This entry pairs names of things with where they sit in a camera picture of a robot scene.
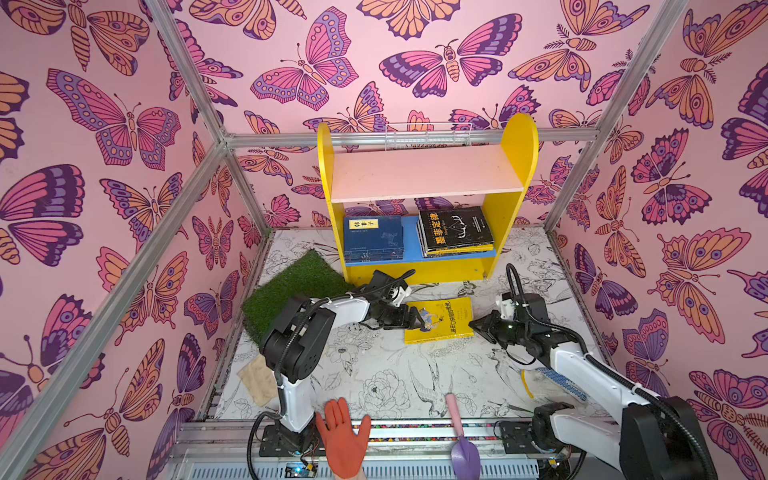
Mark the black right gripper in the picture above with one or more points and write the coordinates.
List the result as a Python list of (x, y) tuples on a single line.
[(492, 327)]

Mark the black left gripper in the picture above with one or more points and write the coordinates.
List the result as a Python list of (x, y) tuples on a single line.
[(408, 322)]

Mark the black notebook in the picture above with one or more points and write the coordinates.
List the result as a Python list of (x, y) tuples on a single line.
[(454, 232)]

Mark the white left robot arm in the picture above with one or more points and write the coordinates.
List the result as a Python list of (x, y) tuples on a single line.
[(293, 347)]

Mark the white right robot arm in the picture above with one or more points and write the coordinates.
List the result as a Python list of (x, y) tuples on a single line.
[(646, 436)]

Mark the green artificial grass mat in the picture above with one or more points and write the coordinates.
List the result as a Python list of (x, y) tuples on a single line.
[(309, 276)]

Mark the yellow pink blue bookshelf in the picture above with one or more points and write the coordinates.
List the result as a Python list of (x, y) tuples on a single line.
[(496, 174)]

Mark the red rubber glove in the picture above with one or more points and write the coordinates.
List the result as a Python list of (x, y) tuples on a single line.
[(345, 447)]

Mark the purple pink garden trowel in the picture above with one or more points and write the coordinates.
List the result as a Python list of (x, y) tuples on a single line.
[(465, 456)]

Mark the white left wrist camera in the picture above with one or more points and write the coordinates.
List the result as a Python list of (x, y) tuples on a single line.
[(397, 294)]

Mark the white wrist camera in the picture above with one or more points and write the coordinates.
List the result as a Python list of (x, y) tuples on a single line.
[(506, 306), (397, 294)]

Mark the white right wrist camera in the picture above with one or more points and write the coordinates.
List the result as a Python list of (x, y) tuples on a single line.
[(506, 306)]

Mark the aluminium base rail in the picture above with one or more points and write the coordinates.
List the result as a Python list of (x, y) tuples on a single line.
[(398, 449)]

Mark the aluminium frame post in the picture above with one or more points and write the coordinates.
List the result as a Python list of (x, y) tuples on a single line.
[(668, 14)]

